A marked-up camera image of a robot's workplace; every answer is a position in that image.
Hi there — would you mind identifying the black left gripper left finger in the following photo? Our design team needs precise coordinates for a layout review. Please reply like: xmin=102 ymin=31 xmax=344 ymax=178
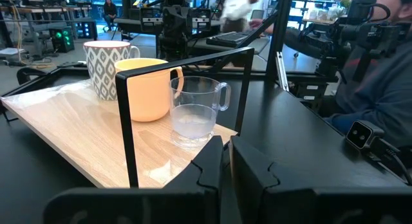
xmin=43 ymin=135 xmax=225 ymax=224

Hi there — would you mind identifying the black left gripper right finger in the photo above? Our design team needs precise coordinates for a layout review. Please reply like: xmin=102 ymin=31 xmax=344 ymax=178
xmin=230 ymin=135 xmax=412 ymax=224

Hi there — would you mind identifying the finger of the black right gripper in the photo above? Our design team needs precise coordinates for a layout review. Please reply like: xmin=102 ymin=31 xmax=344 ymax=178
xmin=176 ymin=8 xmax=193 ymax=38
xmin=162 ymin=8 xmax=178 ymax=38

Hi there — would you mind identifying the clear plastic cup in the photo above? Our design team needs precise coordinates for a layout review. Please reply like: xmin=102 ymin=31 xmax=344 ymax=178
xmin=169 ymin=75 xmax=232 ymax=151

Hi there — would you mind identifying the white mug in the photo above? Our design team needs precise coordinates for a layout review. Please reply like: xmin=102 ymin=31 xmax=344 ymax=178
xmin=82 ymin=40 xmax=141 ymax=102

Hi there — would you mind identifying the peach plastic mug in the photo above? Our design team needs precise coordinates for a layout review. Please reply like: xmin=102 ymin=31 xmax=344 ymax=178
xmin=114 ymin=57 xmax=185 ymax=123

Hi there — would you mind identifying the person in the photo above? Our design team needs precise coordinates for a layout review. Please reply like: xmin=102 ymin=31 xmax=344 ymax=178
xmin=321 ymin=0 xmax=412 ymax=149
xmin=102 ymin=0 xmax=118 ymax=32
xmin=220 ymin=0 xmax=262 ymax=33

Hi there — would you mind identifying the black keyboard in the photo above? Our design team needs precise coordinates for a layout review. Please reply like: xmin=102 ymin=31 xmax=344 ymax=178
xmin=205 ymin=30 xmax=256 ymax=48

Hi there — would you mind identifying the black table mat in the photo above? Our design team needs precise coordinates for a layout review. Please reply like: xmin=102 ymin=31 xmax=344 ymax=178
xmin=0 ymin=79 xmax=412 ymax=224

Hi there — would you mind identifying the person's hand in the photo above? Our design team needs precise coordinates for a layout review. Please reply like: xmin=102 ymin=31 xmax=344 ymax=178
xmin=249 ymin=18 xmax=275 ymax=35

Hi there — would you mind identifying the grey desk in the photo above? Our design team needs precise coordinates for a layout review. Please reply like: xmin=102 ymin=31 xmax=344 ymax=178
xmin=188 ymin=35 xmax=319 ymax=73

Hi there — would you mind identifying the black computer with green lights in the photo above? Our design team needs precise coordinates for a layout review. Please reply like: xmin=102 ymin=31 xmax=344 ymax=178
xmin=48 ymin=26 xmax=76 ymax=53

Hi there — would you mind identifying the black box with white labels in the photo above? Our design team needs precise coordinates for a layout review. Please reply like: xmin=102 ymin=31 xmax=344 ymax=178
xmin=289 ymin=79 xmax=339 ymax=113

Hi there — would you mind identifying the black rig post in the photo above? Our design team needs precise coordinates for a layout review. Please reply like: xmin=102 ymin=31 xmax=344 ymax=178
xmin=265 ymin=0 xmax=294 ymax=85

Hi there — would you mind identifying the black table frame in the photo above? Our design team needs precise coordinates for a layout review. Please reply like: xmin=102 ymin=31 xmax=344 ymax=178
xmin=0 ymin=65 xmax=339 ymax=98

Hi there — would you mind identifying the small black camera box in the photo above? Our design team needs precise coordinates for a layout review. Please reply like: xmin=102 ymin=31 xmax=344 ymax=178
xmin=346 ymin=120 xmax=386 ymax=151

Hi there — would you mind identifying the wooden shelf with black frame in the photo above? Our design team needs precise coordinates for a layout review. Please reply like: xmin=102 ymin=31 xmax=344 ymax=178
xmin=0 ymin=46 xmax=256 ymax=190

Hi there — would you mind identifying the black camera cable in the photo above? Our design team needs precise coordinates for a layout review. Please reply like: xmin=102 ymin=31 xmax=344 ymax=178
xmin=370 ymin=138 xmax=412 ymax=186

